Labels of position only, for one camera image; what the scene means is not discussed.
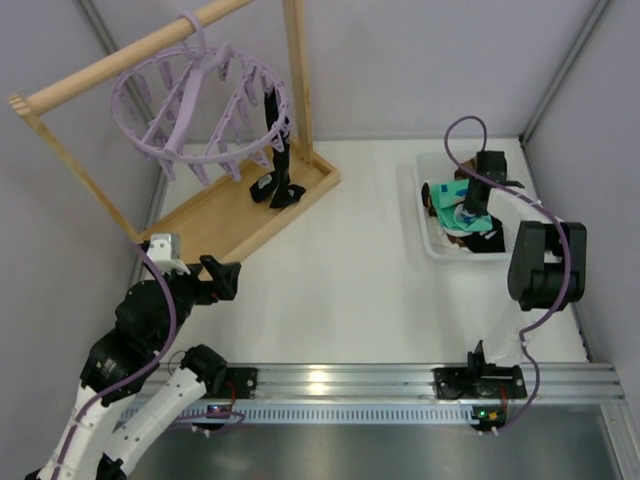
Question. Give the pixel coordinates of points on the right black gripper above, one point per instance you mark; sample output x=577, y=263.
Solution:
x=480, y=190

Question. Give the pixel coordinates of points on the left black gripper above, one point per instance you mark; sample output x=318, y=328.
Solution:
x=215, y=281

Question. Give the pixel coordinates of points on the mint green sock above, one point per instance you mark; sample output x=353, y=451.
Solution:
x=448, y=194
x=456, y=220

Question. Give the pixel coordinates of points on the black sport sock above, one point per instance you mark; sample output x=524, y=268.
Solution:
x=266, y=185
x=286, y=193

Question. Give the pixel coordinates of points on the purple round clip hanger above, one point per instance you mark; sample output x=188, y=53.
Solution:
x=198, y=104

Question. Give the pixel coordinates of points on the brown striped sock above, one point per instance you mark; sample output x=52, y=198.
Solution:
x=463, y=172

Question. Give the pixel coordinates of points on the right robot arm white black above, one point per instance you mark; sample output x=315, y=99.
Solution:
x=547, y=271

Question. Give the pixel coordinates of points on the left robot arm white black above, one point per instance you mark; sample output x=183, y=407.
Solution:
x=95, y=444

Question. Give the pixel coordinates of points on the mint green sock in basket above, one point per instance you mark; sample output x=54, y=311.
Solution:
x=448, y=194

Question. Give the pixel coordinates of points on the black white striped sock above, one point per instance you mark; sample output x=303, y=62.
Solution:
x=488, y=242

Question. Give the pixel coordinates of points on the wooden hanging rack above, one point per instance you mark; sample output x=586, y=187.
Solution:
x=221, y=216

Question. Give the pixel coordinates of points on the white plastic basket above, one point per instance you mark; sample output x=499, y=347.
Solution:
x=436, y=168

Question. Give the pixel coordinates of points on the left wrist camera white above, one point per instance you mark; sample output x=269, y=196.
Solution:
x=163, y=250

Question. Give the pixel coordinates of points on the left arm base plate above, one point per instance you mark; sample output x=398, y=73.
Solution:
x=239, y=383

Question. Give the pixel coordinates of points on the aluminium mounting rail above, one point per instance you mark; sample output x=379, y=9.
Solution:
x=556, y=382

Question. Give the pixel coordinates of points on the white slotted cable duct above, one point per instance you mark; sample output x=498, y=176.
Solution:
x=253, y=413

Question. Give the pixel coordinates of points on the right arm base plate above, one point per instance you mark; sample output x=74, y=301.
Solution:
x=456, y=383

